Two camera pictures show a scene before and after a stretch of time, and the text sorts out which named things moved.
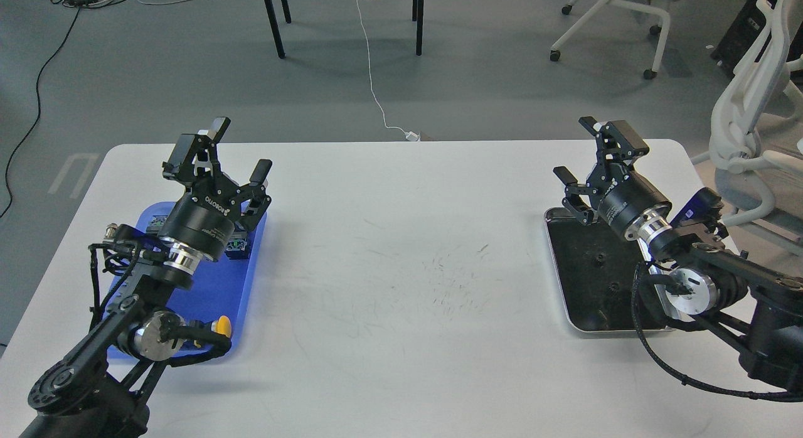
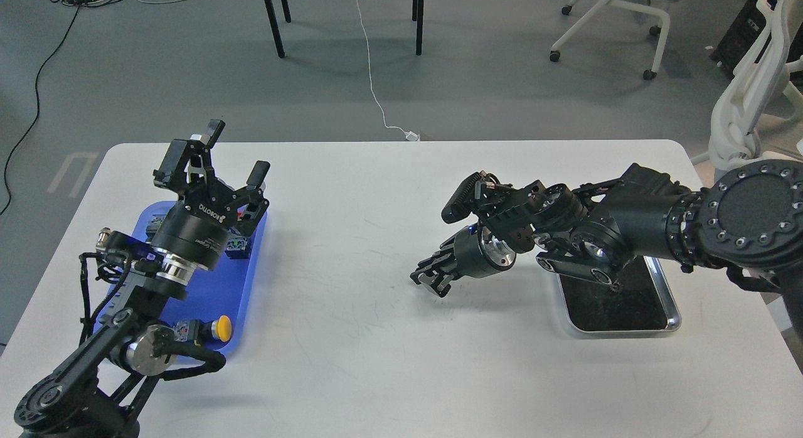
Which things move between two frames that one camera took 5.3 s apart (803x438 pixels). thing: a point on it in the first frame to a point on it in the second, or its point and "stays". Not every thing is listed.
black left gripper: (201, 220) stays
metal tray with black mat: (596, 267) stays
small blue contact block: (157, 221) stays
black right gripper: (623, 199) to (479, 252)
